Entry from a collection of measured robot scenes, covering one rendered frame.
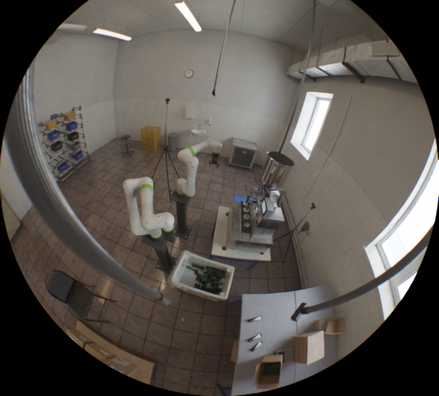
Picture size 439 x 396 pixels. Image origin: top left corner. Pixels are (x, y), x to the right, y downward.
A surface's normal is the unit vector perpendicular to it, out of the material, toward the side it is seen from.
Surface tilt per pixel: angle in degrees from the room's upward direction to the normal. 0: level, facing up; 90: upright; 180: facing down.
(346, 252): 90
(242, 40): 90
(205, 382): 0
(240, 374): 0
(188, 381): 0
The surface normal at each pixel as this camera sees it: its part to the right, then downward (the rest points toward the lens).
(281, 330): 0.18, -0.81
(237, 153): -0.11, 0.55
